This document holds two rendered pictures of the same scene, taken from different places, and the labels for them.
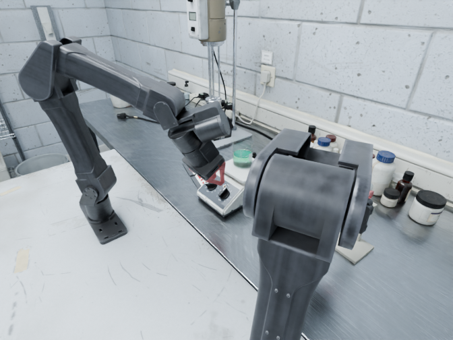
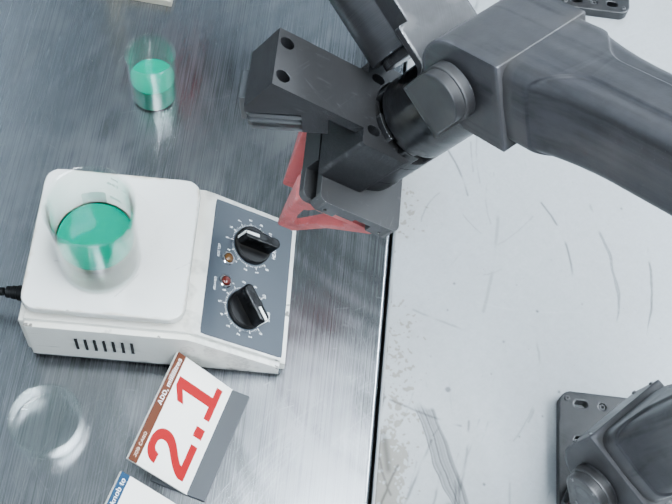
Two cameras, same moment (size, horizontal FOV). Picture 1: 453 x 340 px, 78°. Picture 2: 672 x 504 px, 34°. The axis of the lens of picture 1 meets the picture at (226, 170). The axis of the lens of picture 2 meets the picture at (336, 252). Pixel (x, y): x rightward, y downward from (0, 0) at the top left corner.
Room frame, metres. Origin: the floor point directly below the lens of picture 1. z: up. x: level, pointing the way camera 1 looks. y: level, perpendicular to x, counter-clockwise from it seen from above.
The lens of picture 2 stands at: (0.93, 0.29, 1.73)
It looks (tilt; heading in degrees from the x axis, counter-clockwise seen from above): 62 degrees down; 215
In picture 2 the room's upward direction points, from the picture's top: 11 degrees clockwise
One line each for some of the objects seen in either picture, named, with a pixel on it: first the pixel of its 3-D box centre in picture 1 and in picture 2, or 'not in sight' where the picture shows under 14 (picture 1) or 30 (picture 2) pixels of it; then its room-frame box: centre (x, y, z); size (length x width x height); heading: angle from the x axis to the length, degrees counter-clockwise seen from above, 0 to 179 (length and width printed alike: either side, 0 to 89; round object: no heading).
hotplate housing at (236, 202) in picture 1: (237, 182); (151, 273); (0.71, -0.03, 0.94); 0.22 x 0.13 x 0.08; 131
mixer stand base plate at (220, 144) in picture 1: (212, 137); not in sight; (1.11, 0.06, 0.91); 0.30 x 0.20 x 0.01; 129
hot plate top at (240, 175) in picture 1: (243, 167); (113, 244); (0.72, -0.05, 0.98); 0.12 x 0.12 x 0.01; 41
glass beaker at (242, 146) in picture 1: (241, 152); (98, 236); (0.74, -0.05, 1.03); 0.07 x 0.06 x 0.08; 93
